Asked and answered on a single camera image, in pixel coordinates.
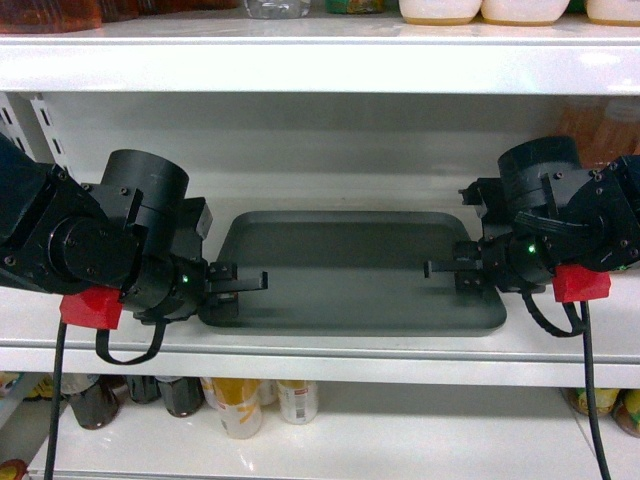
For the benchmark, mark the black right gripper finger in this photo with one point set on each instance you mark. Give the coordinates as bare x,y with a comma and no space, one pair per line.
431,267

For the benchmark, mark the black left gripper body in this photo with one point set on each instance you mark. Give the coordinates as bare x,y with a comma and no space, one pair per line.
176,289

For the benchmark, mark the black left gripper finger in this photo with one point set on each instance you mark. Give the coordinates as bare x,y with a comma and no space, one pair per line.
253,284

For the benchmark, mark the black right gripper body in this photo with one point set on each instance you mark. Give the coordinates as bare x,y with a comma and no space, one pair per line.
509,263

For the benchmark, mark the grey-green rectangular serving tray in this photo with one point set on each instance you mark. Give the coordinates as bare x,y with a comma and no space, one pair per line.
352,273

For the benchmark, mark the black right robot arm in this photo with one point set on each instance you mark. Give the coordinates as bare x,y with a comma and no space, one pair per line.
544,211

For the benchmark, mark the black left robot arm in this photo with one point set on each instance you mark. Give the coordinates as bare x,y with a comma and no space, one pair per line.
135,233

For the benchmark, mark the dark drink bottle right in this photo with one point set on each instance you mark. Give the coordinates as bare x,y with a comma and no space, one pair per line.
182,396

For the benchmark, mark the dark drink bottle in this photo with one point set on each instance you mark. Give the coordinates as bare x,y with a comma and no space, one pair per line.
93,403
182,396

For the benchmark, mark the yellow juice bottle front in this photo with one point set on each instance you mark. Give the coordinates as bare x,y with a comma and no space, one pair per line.
239,406

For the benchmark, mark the yellow juice bottle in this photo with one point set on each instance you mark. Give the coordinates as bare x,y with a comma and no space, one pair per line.
298,400
239,406

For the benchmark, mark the yellow juice bottle rear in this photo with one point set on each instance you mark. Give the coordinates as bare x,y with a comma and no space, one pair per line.
298,400

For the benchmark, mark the dark drink bottle left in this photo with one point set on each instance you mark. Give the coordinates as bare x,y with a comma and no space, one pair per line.
93,403

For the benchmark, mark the white metal shelf unit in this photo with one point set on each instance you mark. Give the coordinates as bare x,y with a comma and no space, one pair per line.
328,112

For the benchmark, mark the white jar middle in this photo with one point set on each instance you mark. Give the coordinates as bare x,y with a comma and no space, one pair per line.
523,12

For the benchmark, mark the white jar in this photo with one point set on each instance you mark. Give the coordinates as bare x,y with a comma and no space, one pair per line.
523,12
439,12

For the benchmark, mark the white jar left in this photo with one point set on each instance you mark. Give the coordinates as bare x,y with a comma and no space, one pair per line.
439,12

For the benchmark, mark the red right cable clip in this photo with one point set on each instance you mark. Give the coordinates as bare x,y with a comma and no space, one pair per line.
574,283

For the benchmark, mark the red cable clip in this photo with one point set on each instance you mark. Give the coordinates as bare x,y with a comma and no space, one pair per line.
574,283
96,308

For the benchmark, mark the red left cable clip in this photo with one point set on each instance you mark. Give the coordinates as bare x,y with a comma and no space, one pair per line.
96,308

